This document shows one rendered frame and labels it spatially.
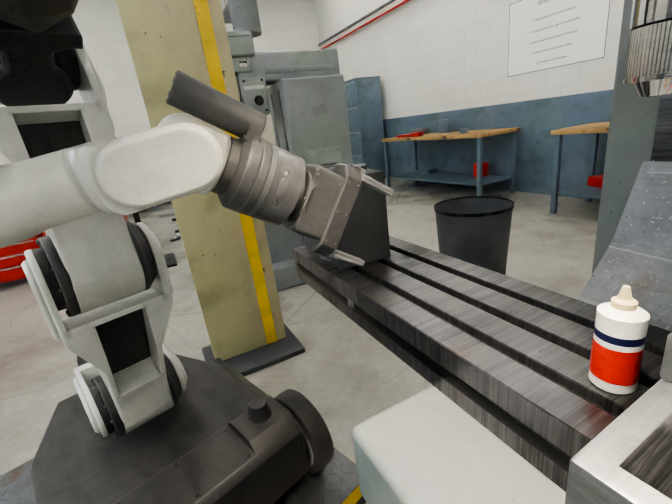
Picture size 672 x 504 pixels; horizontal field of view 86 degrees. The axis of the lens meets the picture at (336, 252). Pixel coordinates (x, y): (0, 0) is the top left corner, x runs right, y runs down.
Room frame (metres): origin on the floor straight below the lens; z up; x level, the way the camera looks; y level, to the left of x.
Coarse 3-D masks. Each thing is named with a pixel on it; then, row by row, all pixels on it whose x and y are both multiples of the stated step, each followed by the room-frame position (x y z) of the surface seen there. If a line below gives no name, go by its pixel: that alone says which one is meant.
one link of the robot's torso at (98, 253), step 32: (96, 96) 0.63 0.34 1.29; (0, 128) 0.54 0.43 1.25; (32, 128) 0.60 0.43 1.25; (64, 128) 0.62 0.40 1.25; (96, 128) 0.62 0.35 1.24; (64, 224) 0.56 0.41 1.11; (96, 224) 0.58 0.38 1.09; (128, 224) 0.64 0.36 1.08; (64, 256) 0.54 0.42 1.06; (96, 256) 0.57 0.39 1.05; (128, 256) 0.60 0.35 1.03; (64, 288) 0.53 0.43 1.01; (96, 288) 0.56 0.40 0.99; (128, 288) 0.59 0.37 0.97
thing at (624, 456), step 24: (648, 408) 0.19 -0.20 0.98; (600, 432) 0.18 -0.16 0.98; (624, 432) 0.18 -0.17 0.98; (648, 432) 0.18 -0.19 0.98; (576, 456) 0.17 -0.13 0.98; (600, 456) 0.16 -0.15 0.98; (624, 456) 0.16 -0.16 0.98; (648, 456) 0.16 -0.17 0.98; (576, 480) 0.16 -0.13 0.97; (600, 480) 0.15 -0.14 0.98; (624, 480) 0.15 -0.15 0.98; (648, 480) 0.15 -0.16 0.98
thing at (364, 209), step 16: (368, 192) 0.72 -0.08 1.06; (352, 208) 0.71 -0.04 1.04; (368, 208) 0.72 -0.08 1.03; (384, 208) 0.73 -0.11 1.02; (352, 224) 0.71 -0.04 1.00; (368, 224) 0.72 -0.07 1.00; (384, 224) 0.73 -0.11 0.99; (352, 240) 0.71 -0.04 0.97; (368, 240) 0.72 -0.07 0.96; (384, 240) 0.73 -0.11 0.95; (368, 256) 0.72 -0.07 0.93; (384, 256) 0.73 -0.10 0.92
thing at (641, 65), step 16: (640, 0) 0.32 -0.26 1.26; (656, 0) 0.31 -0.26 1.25; (640, 16) 0.32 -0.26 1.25; (656, 16) 0.31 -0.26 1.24; (640, 32) 0.32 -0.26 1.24; (656, 32) 0.31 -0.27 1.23; (640, 48) 0.31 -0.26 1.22; (656, 48) 0.30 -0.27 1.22; (640, 64) 0.31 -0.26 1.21; (656, 64) 0.30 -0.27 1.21; (624, 80) 0.33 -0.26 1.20; (640, 80) 0.31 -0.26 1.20
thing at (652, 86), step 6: (636, 84) 0.32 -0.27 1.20; (642, 84) 0.32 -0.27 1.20; (648, 84) 0.31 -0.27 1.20; (654, 84) 0.31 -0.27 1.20; (660, 84) 0.31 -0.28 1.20; (666, 84) 0.30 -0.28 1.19; (636, 90) 0.32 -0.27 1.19; (642, 90) 0.32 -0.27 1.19; (648, 90) 0.31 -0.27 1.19; (654, 90) 0.31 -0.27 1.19; (660, 90) 0.31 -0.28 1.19; (666, 90) 0.31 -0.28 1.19; (642, 96) 0.32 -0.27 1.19; (648, 96) 0.31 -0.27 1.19
